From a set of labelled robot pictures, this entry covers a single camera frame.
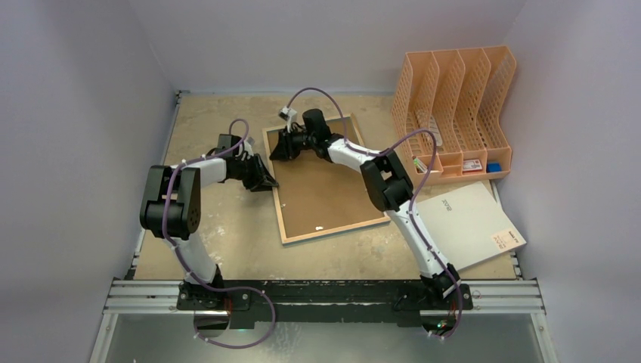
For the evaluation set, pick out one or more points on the orange plastic file organizer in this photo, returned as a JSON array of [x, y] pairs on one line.
[[447, 104]]

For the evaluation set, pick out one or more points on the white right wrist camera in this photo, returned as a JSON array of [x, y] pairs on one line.
[[289, 115]]

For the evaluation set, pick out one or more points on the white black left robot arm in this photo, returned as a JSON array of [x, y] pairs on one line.
[[171, 206]]

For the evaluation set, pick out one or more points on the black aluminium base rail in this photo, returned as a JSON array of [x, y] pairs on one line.
[[405, 303]]

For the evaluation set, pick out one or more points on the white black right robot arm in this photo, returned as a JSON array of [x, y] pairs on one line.
[[388, 186]]

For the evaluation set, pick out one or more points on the red white small card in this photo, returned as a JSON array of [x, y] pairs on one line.
[[472, 165]]

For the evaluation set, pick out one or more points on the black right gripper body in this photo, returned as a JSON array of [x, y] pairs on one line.
[[289, 143]]

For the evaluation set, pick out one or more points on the blue wooden picture frame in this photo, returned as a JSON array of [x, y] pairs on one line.
[[325, 183]]

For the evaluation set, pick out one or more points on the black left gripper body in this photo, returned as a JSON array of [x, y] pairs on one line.
[[249, 172]]

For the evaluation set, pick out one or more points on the blue small object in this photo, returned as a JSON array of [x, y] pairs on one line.
[[493, 167]]

